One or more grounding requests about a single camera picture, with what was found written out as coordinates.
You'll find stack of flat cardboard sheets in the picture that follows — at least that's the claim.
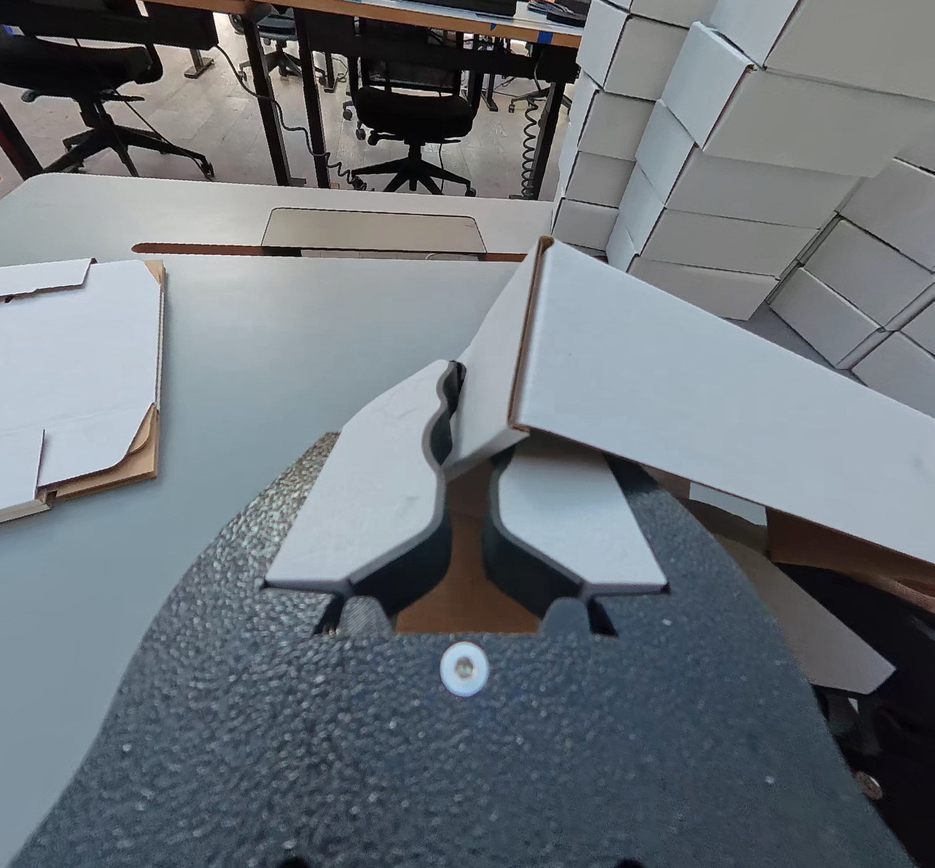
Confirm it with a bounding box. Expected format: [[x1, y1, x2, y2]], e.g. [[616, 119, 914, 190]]
[[0, 256, 168, 524]]

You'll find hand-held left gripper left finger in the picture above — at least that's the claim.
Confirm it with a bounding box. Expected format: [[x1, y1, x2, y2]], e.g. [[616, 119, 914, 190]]
[[265, 359, 467, 619]]

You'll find coiled grey cable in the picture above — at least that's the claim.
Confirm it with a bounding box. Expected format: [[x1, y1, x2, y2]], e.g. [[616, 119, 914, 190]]
[[519, 97, 547, 200]]

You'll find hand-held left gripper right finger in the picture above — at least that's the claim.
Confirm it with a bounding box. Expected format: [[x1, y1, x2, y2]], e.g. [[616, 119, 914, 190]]
[[481, 444, 670, 622]]

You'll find grey desk with cable hatch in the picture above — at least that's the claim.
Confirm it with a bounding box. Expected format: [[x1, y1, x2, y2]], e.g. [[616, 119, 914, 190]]
[[0, 172, 558, 264]]

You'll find stack of white boxes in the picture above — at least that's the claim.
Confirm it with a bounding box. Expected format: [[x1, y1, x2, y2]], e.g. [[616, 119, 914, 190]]
[[551, 0, 935, 419]]

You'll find white cardboard box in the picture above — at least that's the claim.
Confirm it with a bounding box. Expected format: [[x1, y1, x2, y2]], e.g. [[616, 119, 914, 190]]
[[394, 234, 935, 697]]

